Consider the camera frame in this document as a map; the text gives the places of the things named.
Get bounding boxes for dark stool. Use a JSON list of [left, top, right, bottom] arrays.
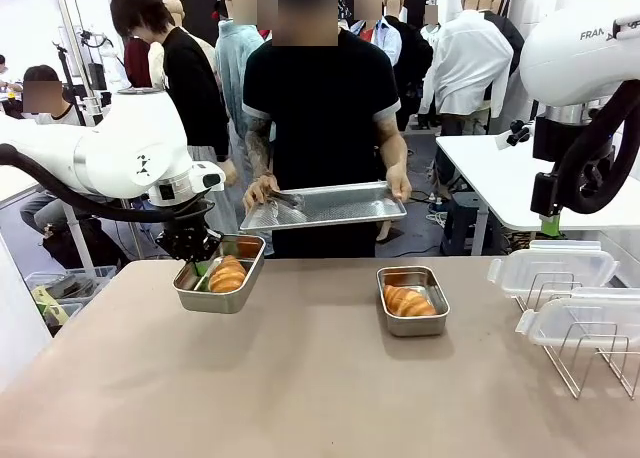
[[439, 192, 489, 257]]

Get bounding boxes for mannequin in light blue fleece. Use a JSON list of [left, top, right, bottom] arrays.
[[214, 0, 276, 257]]

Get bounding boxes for black-haired person in black top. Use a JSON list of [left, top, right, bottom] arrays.
[[109, 0, 239, 189]]

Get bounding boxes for metal wire rack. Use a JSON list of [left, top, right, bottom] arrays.
[[514, 271, 640, 400]]

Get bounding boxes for person's left hand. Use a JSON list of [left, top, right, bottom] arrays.
[[385, 164, 413, 203]]

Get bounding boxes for mannequin in dark red garment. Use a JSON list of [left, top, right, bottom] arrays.
[[123, 36, 154, 89]]

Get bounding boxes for metal baking tray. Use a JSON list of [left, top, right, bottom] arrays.
[[238, 180, 408, 232]]

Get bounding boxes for seated person in white shirt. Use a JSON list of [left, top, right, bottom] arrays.
[[19, 65, 86, 234]]

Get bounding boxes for white table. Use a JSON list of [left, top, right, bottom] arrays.
[[434, 132, 640, 232]]

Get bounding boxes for bare left forearm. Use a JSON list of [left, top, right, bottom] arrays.
[[378, 127, 411, 170]]

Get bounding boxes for golden croissant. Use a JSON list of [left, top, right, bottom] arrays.
[[383, 283, 438, 318], [208, 254, 248, 294]]

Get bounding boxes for mannequin in black jacket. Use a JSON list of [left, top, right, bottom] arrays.
[[479, 0, 526, 79]]

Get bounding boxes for tattooed right forearm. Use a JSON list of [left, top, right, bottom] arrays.
[[244, 127, 276, 180]]

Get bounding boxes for metal tongs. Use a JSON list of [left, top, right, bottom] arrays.
[[259, 190, 306, 213]]

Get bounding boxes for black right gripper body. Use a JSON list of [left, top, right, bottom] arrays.
[[532, 117, 592, 163]]

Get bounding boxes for clear plastic storage bin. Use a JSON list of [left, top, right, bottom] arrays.
[[24, 265, 119, 329]]

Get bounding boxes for person's right hand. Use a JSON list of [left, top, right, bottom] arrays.
[[242, 173, 281, 212]]

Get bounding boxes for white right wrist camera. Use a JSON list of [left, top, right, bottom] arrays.
[[494, 119, 534, 153]]

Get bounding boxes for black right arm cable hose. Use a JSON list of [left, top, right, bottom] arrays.
[[554, 77, 640, 215]]

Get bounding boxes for person in black T-shirt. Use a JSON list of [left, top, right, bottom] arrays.
[[242, 0, 403, 259]]

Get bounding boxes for mannequin in white shirt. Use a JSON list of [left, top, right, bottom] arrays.
[[418, 0, 516, 134]]

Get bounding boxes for clear plastic snap lid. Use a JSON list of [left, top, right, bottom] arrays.
[[514, 286, 640, 350], [487, 240, 621, 299]]

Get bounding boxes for steel rectangular container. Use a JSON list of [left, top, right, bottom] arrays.
[[172, 234, 267, 314], [375, 265, 450, 338]]

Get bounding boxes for black tablet on stand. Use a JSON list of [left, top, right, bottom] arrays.
[[87, 62, 109, 92]]

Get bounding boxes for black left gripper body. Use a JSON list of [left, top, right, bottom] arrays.
[[154, 212, 224, 264]]

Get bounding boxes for mannequin in cream jacket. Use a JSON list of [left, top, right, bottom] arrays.
[[147, 0, 219, 92]]

